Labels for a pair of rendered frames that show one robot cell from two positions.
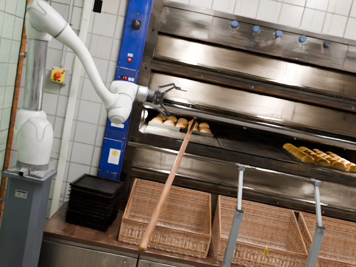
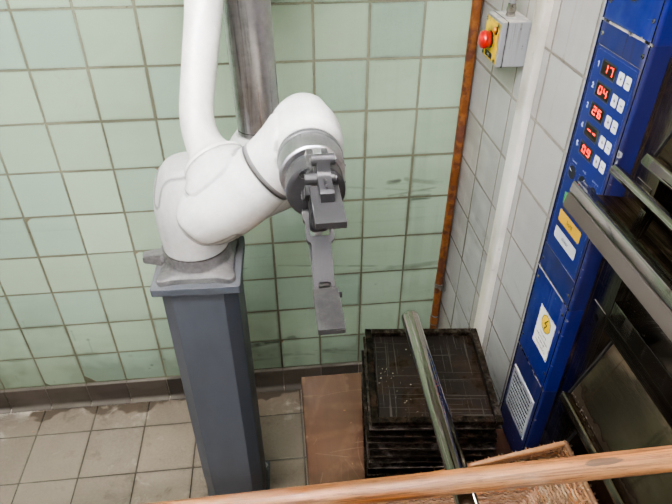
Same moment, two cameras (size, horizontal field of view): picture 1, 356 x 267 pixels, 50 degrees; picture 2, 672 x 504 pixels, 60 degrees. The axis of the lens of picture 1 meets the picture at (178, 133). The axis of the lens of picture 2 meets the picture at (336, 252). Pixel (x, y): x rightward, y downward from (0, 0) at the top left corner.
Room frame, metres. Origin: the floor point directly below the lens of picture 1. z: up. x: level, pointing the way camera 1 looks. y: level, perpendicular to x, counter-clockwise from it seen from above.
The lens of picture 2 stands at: (2.14, -0.45, 1.85)
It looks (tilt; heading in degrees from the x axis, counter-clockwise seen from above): 36 degrees down; 85
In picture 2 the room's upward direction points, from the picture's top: straight up
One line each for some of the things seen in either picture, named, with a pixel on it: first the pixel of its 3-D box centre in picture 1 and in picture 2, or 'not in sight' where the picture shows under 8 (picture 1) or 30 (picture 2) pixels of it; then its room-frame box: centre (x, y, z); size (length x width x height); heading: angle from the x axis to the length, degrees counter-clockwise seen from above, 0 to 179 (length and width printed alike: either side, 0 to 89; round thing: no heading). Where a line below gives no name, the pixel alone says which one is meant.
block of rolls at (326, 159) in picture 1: (319, 157); not in sight; (3.17, -1.19, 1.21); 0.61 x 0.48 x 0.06; 1
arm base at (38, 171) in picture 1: (30, 167); (189, 252); (1.88, 0.70, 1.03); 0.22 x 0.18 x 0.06; 0
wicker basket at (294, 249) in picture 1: (257, 232); not in sight; (2.45, -0.65, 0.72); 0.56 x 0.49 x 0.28; 90
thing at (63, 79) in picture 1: (59, 75); (505, 38); (2.64, 0.88, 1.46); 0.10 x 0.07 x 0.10; 91
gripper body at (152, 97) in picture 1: (155, 97); (316, 196); (2.17, 0.17, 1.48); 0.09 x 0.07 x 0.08; 92
